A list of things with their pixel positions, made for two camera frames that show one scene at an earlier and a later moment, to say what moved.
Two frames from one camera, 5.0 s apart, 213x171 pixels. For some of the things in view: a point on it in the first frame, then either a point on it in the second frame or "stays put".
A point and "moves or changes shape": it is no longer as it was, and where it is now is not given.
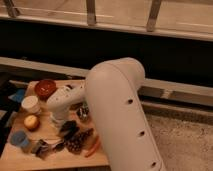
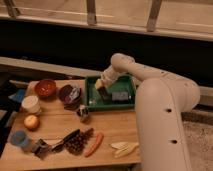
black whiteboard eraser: x=69 y=128 moves or changes shape
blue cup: x=19 y=137 stays put
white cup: x=30 y=104 stays put
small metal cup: x=83 y=112 stays put
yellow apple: x=31 y=122 stays put
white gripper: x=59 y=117 -> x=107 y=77
